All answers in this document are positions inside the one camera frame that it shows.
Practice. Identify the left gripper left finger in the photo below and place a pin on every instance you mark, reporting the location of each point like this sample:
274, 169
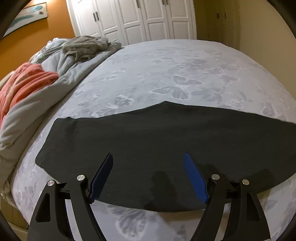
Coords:
63, 205

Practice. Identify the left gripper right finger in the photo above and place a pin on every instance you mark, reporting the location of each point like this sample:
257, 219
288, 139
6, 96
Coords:
246, 220

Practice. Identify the dark grey sweatpants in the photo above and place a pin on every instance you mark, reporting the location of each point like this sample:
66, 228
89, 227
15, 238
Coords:
148, 146

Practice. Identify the light grey duvet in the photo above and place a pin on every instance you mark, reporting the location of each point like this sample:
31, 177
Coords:
27, 118

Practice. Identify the coral pink blanket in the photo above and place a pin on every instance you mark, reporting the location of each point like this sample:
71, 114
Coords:
26, 79

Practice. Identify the white pillow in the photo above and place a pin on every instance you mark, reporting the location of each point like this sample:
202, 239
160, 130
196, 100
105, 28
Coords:
5, 79

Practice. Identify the butterfly pattern bed sheet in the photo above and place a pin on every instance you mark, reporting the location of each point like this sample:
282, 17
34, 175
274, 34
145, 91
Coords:
190, 72

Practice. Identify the grey crumpled garment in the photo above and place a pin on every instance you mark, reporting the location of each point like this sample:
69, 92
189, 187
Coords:
84, 47

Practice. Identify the beige side door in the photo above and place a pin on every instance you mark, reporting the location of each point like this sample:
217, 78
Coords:
223, 22

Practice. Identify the feather wall picture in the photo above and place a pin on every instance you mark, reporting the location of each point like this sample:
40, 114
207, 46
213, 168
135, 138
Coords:
28, 15

